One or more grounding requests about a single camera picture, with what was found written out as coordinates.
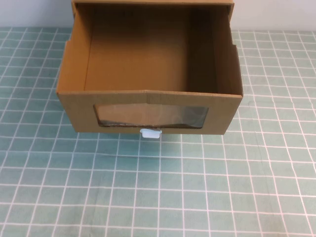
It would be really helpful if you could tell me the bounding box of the cardboard box sleeve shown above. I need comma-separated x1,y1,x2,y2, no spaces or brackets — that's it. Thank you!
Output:
71,0,235,45

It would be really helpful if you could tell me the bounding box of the white plastic drawer handle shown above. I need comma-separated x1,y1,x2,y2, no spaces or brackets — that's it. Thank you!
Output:
139,128,162,139

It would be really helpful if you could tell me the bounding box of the green white-grid tablecloth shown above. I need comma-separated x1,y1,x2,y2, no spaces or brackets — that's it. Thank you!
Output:
0,26,316,237

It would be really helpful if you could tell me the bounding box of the cardboard drawer with wavy-edged window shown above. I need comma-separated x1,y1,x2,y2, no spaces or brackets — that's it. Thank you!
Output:
56,1,244,136

